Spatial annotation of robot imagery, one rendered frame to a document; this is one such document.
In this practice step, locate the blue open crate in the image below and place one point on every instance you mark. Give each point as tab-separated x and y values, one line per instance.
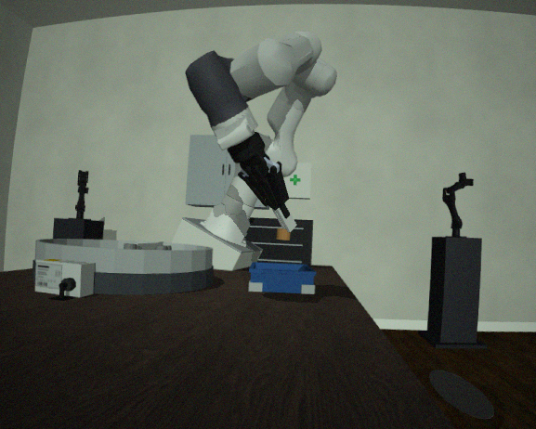
281	278

